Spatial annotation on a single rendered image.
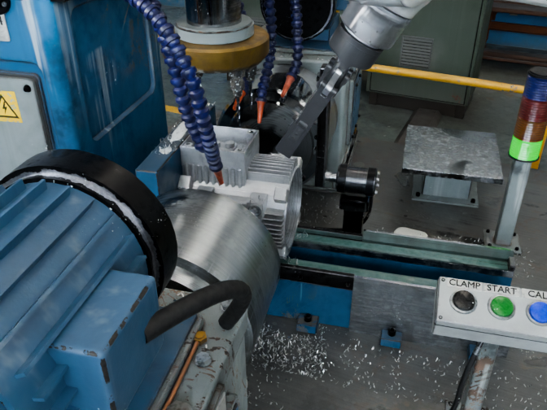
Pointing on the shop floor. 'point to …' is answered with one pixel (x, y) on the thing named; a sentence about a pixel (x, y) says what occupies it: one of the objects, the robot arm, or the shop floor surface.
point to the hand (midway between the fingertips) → (293, 137)
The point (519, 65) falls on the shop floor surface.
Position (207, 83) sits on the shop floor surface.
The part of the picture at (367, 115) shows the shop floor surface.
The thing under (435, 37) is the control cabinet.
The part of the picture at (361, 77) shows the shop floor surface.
